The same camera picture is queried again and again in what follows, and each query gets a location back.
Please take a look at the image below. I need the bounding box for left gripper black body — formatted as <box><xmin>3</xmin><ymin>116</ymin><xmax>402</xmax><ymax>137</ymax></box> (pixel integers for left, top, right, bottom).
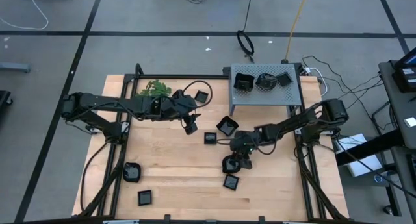
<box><xmin>162</xmin><ymin>93</ymin><xmax>185</xmax><ymax>121</ymax></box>

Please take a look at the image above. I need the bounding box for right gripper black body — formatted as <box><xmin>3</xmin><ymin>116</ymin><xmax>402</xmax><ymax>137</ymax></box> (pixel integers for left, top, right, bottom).
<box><xmin>229</xmin><ymin>129</ymin><xmax>263</xmax><ymax>156</ymax></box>

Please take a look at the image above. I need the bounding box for wavy-edged black plate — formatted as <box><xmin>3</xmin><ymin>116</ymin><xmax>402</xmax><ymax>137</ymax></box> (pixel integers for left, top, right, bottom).
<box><xmin>222</xmin><ymin>155</ymin><xmax>242</xmax><ymax>175</ymax></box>
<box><xmin>255</xmin><ymin>73</ymin><xmax>279</xmax><ymax>91</ymax></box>

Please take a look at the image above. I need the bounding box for star-embossed black plate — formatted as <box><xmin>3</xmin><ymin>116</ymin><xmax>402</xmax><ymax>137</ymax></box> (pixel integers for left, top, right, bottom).
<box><xmin>216</xmin><ymin>115</ymin><xmax>240</xmax><ymax>137</ymax></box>

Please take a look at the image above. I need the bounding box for rounded square black plate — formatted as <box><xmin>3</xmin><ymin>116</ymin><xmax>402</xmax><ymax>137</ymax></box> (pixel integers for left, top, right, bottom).
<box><xmin>122</xmin><ymin>162</ymin><xmax>142</xmax><ymax>183</ymax></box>

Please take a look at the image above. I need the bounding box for green plant in white pot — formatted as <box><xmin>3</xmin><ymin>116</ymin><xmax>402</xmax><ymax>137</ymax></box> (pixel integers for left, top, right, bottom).
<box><xmin>138</xmin><ymin>79</ymin><xmax>172</xmax><ymax>98</ymax></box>

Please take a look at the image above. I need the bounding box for grey perforated metal shelf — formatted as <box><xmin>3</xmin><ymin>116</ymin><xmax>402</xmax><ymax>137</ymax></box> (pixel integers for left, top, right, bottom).
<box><xmin>229</xmin><ymin>63</ymin><xmax>304</xmax><ymax>117</ymax></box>

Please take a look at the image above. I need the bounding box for white floor box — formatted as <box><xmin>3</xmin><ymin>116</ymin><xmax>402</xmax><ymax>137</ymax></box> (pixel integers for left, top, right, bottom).
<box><xmin>335</xmin><ymin>132</ymin><xmax>384</xmax><ymax>178</ymax></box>

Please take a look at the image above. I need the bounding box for black desk leg beam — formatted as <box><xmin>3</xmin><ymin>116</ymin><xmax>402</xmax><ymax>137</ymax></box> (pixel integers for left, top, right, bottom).
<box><xmin>334</xmin><ymin>129</ymin><xmax>406</xmax><ymax>167</ymax></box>

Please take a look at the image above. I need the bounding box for dark grey desk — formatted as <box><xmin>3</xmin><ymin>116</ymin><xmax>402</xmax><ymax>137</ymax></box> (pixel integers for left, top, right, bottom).
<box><xmin>378</xmin><ymin>60</ymin><xmax>416</xmax><ymax>224</ymax></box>

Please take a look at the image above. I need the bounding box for grey furniture foot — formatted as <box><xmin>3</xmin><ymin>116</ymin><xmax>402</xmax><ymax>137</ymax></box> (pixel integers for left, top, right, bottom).
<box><xmin>0</xmin><ymin>62</ymin><xmax>32</xmax><ymax>74</ymax></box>

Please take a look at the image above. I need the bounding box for black caster base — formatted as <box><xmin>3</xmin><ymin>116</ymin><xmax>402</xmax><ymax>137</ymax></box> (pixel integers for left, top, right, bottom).
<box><xmin>0</xmin><ymin>90</ymin><xmax>14</xmax><ymax>108</ymax></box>

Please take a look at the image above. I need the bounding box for black device box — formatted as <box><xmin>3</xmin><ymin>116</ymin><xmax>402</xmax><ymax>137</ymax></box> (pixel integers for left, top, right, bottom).
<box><xmin>391</xmin><ymin>67</ymin><xmax>416</xmax><ymax>93</ymax></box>

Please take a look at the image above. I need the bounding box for black monitor screen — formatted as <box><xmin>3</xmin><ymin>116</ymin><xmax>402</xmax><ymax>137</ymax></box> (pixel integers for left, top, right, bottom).
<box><xmin>394</xmin><ymin>47</ymin><xmax>416</xmax><ymax>69</ymax></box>

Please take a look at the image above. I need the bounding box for black hanging cable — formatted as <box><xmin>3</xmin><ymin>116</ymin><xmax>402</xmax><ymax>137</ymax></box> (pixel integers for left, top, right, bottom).
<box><xmin>236</xmin><ymin>0</ymin><xmax>255</xmax><ymax>64</ymax></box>

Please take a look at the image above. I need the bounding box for yellow hanging cable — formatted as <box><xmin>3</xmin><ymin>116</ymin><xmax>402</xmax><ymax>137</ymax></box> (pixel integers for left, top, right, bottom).
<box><xmin>284</xmin><ymin>0</ymin><xmax>310</xmax><ymax>64</ymax></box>

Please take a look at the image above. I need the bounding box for white floor cable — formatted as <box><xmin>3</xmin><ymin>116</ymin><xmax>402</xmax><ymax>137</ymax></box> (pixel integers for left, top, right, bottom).
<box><xmin>0</xmin><ymin>0</ymin><xmax>49</xmax><ymax>31</ymax></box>

